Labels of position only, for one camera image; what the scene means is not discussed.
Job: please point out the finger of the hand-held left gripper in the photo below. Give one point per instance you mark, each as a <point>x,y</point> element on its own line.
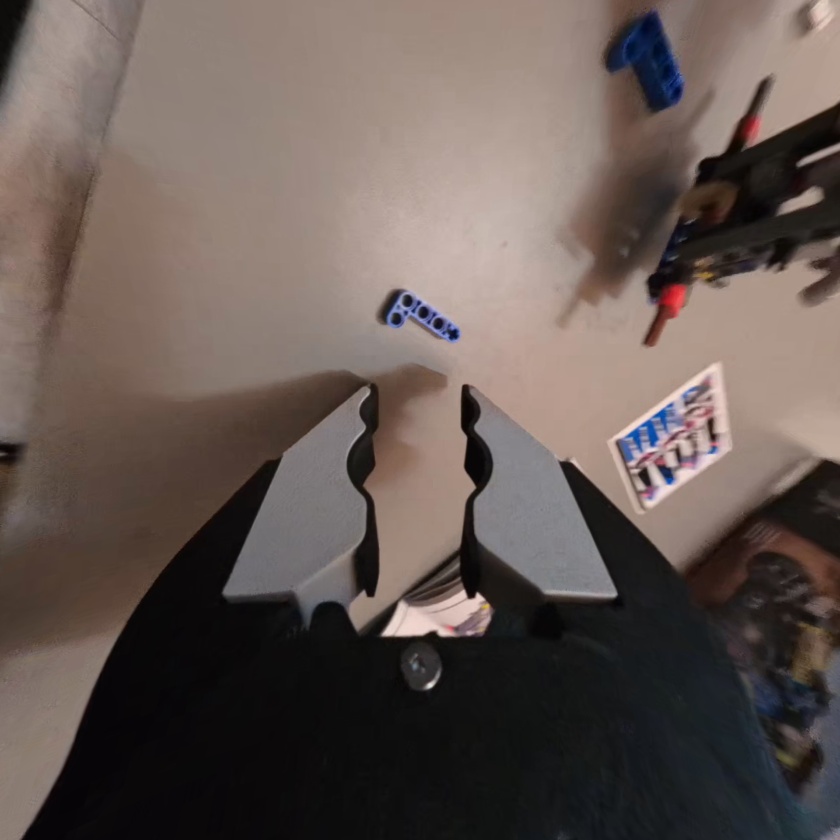
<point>617,243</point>

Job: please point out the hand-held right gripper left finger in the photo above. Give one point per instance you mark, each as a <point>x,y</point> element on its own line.
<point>302,525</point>

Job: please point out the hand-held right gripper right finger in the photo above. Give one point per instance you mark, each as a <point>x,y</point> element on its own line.
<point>538,525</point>

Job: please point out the partly built lego vehicle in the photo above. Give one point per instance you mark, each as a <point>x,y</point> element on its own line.
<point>754,184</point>

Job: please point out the thick blue angled lego beam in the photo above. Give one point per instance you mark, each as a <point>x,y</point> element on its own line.
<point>646,62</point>

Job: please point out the thin blue angled lego liftarm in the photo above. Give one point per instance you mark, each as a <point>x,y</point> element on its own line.
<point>420,317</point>

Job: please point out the open lego instruction booklet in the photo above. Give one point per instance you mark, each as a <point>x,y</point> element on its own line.
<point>433,610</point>

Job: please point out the lego sticker sheet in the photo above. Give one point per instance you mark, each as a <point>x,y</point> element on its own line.
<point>669,439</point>

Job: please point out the lego set cardboard box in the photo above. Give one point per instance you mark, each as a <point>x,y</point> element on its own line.
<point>774,590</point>

